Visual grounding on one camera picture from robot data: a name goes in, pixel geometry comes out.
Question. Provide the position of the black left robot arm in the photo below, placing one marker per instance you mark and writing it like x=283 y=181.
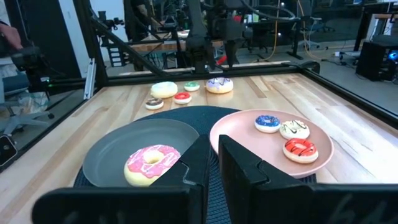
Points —
x=196 y=31

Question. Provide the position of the black table-level camera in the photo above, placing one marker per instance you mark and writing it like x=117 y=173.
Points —
x=7 y=151

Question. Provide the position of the small white-iced donut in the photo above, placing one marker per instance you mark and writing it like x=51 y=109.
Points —
x=295 y=133

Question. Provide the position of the small blue-iced donut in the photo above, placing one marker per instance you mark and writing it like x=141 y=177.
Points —
x=262 y=120

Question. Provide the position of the black desk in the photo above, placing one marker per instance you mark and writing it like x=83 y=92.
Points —
x=295 y=40

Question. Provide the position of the wooden workbench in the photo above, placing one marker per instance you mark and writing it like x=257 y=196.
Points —
x=146 y=46

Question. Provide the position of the wooden-top desk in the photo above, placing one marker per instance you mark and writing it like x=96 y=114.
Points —
x=385 y=15

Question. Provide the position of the black aluminium table frame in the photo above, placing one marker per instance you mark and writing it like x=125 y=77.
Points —
x=248 y=71

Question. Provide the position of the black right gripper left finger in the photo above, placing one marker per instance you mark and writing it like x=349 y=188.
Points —
x=174 y=202

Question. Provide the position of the small green-iced donut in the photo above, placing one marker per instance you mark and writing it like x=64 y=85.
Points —
x=191 y=87

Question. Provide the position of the small red-iced donut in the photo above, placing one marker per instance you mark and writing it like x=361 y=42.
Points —
x=182 y=100

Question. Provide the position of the black computer tower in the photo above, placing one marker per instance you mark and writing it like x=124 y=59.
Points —
x=373 y=60

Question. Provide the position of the person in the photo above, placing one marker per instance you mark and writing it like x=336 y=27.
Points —
x=136 y=15

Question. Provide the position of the grey round plate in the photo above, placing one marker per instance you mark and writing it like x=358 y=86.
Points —
x=109 y=155

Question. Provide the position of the silver aluminium bar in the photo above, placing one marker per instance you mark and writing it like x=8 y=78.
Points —
x=89 y=79

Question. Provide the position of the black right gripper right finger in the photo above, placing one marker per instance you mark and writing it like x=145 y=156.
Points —
x=248 y=193

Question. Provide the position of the large purple-iced donut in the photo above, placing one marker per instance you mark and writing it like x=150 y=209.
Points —
x=219 y=87

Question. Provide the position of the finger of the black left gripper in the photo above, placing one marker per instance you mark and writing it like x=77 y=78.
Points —
x=227 y=51
x=233 y=51

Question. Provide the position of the pink round plate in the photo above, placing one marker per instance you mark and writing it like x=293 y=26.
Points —
x=242 y=137

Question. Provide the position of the large white-iced blue-drizzle donut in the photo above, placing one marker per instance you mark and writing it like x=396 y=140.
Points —
x=163 y=91

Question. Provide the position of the person's hand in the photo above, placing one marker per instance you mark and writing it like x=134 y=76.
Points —
x=11 y=35

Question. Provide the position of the grey office chair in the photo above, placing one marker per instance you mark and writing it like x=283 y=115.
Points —
x=25 y=118

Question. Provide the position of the round dark woven placemat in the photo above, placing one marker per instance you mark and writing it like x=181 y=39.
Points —
x=192 y=115

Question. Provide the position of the small red dark-drizzle donut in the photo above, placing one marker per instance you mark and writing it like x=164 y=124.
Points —
x=311 y=150

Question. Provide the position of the large pink-iced donut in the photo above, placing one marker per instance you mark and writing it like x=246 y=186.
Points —
x=140 y=168

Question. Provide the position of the black equipment stand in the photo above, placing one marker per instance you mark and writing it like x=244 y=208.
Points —
x=28 y=62

